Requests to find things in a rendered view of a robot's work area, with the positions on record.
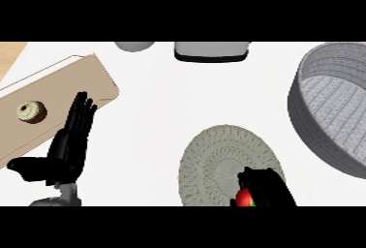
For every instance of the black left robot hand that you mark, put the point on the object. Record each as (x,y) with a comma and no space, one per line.
(66,151)

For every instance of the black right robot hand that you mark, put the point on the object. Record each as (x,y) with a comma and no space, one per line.
(265,189)

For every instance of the red tomato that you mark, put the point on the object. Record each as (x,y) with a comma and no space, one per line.
(243,197)

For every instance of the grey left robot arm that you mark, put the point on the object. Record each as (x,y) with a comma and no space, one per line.
(63,197)

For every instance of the round grey woven placemat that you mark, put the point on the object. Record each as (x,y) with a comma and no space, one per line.
(214,161)

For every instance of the grey woven basket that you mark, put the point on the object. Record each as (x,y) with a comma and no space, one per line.
(333,106)

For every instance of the cream frosted cupcake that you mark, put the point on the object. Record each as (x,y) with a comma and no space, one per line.
(31,111)

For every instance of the tan wooden cutting board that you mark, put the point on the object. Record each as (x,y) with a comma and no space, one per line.
(43,97)

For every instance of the pale wooden surface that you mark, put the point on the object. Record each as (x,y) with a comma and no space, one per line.
(9,55)

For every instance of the grey rounded object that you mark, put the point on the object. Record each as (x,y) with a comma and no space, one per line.
(134,46)

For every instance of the white appliance with black base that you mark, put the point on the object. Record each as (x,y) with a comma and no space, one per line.
(211,50)

